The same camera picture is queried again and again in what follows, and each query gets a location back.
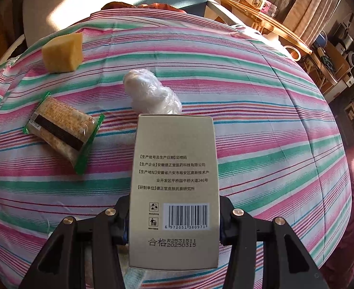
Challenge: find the wooden side table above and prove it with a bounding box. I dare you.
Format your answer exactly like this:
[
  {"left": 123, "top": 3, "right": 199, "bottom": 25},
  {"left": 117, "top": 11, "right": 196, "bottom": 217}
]
[{"left": 219, "top": 0, "right": 313, "bottom": 55}]

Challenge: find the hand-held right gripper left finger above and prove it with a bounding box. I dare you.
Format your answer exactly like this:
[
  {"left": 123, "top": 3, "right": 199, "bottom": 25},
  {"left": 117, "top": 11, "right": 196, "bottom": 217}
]
[{"left": 19, "top": 196, "right": 131, "bottom": 289}]

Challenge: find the open cardboard box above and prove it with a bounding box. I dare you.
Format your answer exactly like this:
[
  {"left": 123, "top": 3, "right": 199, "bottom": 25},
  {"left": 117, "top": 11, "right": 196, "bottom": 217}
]
[{"left": 318, "top": 40, "right": 351, "bottom": 82}]

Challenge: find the white cloth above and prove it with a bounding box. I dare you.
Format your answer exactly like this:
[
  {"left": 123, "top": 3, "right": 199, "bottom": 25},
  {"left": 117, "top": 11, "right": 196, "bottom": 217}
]
[{"left": 0, "top": 34, "right": 27, "bottom": 68}]

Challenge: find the yellow sponge block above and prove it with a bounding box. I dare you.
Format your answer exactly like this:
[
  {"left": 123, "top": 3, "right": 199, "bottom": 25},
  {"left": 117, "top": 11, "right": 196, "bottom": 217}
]
[{"left": 41, "top": 32, "right": 84, "bottom": 73}]

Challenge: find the white metal frame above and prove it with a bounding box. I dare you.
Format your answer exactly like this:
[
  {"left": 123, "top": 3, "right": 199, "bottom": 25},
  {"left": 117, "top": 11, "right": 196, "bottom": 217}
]
[{"left": 206, "top": 0, "right": 235, "bottom": 26}]

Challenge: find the small pink packet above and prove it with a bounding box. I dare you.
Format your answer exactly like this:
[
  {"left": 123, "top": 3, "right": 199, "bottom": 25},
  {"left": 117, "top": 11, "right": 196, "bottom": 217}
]
[{"left": 260, "top": 1, "right": 279, "bottom": 17}]

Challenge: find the striped bedsheet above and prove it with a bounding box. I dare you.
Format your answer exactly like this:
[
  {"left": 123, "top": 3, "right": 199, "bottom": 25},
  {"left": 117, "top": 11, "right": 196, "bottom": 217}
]
[{"left": 0, "top": 6, "right": 354, "bottom": 289}]

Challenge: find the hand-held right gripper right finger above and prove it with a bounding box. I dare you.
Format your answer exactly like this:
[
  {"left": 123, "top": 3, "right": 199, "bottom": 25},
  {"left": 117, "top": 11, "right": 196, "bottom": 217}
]
[{"left": 218, "top": 196, "right": 328, "bottom": 289}]

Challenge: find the black stereo speaker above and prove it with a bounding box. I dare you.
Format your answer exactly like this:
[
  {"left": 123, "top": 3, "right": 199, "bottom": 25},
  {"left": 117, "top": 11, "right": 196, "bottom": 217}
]
[{"left": 330, "top": 22, "right": 354, "bottom": 68}]

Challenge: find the white tape roll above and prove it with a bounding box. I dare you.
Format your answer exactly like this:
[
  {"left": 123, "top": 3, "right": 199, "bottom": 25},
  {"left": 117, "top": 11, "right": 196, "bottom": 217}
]
[{"left": 284, "top": 45, "right": 301, "bottom": 62}]

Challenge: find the brown red cloth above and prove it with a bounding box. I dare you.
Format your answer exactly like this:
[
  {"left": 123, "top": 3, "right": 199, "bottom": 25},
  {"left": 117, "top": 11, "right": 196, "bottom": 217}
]
[{"left": 100, "top": 1, "right": 186, "bottom": 14}]

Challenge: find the green rice cracker packet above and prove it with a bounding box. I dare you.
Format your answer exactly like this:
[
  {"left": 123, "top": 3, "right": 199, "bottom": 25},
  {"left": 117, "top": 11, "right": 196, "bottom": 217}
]
[{"left": 22, "top": 92, "right": 105, "bottom": 175}]

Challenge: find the beige curtain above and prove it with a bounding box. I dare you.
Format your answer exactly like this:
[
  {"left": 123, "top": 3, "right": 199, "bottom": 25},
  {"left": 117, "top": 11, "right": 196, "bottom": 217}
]
[{"left": 278, "top": 0, "right": 342, "bottom": 46}]

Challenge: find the beige cardboard box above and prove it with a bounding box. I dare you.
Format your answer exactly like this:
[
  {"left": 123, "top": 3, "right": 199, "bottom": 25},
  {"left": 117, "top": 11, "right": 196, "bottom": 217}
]
[{"left": 128, "top": 113, "right": 220, "bottom": 270}]

